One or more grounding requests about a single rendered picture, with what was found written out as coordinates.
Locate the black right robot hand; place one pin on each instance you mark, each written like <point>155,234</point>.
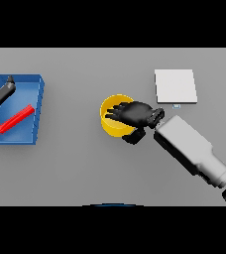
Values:
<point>136,114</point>

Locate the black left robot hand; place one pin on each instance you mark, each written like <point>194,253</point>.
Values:
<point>2,92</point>

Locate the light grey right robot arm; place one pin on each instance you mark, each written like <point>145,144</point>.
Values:
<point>187,147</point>

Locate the yellow bowl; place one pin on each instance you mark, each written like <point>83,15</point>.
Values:
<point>111,127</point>

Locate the red beaker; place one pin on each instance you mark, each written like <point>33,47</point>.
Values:
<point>16,119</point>

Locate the pale square measuring scale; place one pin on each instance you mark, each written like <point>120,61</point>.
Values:
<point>175,86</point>

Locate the blue tray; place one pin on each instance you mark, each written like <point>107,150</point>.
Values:
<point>25,99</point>

